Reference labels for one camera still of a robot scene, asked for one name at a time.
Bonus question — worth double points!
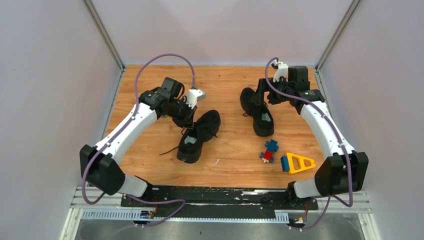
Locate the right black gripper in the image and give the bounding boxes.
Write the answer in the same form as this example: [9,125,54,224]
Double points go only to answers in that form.
[250,76,294,106]

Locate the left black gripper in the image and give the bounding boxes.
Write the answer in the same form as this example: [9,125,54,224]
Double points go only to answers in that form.
[166,97,197,129]

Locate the black shoe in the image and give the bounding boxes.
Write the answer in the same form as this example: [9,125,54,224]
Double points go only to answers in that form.
[161,109,221,164]
[240,87,275,137]

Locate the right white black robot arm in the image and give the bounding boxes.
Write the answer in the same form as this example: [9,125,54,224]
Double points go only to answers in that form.
[240,62,369,209]

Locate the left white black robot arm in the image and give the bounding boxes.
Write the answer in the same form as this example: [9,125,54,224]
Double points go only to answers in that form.
[79,77,206,207]

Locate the blue red toy block car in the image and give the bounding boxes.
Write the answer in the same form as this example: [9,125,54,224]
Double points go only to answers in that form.
[259,139,279,164]

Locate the yellow blue toy block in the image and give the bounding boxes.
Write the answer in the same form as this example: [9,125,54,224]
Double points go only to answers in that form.
[280,152,316,175]

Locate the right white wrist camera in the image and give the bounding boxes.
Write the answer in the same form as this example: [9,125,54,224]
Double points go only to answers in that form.
[271,59,289,83]

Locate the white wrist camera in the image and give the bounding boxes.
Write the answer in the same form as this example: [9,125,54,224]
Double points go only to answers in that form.
[271,59,289,83]
[186,88,206,109]

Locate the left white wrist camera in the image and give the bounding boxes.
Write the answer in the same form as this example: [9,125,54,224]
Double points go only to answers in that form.
[186,88,206,109]

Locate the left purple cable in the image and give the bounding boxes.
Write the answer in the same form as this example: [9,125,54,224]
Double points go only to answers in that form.
[81,53,200,227]

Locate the purple cable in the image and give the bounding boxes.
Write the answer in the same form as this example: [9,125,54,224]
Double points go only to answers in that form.
[264,57,354,232]
[81,53,200,227]

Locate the white slotted cable duct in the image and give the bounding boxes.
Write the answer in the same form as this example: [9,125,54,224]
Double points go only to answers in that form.
[81,209,290,223]

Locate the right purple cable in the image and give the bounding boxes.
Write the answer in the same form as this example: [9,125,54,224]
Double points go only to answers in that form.
[264,57,354,232]

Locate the aluminium frame rail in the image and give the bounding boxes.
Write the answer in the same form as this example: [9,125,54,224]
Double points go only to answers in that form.
[70,186,373,213]

